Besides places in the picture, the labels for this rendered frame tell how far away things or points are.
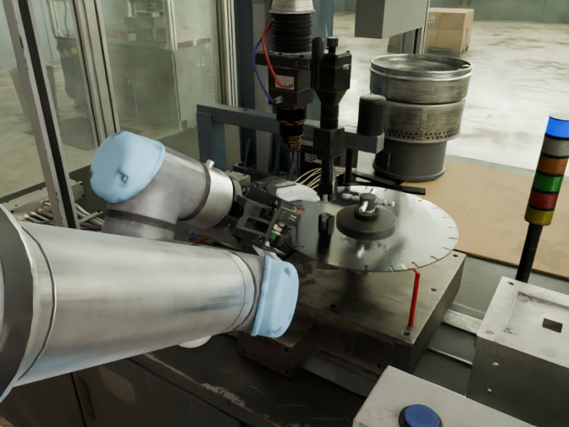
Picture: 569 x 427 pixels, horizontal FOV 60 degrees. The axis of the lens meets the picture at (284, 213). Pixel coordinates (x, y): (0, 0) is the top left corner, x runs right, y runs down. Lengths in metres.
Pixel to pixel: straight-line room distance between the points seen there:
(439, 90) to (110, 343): 1.34
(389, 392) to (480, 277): 0.59
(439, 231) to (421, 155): 0.69
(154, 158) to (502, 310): 0.58
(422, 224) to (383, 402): 0.39
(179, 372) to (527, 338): 0.56
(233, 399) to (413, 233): 0.42
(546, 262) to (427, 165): 0.50
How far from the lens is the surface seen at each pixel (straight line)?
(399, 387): 0.69
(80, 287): 0.24
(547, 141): 0.94
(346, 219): 0.92
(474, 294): 1.15
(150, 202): 0.53
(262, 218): 0.64
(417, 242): 0.89
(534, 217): 0.98
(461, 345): 1.00
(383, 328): 0.85
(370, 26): 1.19
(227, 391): 0.88
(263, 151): 1.60
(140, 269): 0.29
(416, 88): 1.50
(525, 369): 0.81
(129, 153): 0.51
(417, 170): 1.62
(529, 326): 0.84
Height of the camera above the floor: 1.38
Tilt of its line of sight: 27 degrees down
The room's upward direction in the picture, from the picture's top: straight up
